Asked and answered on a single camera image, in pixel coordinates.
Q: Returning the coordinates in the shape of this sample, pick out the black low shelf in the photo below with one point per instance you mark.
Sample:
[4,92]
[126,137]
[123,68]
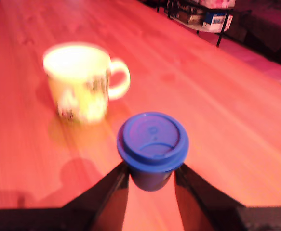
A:
[220,36]

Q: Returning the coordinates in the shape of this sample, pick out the white blue cardboard box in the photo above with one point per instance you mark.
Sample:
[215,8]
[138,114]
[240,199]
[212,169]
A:
[215,21]

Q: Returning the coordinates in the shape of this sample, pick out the dark board game boxes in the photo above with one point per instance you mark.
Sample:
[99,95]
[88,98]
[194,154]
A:
[188,14]

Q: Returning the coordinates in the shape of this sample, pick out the yellow floral ceramic mug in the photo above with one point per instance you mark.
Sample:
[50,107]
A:
[77,72]

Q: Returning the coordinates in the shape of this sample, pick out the blue coffee capsule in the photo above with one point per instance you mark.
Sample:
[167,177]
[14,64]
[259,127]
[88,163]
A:
[152,144]

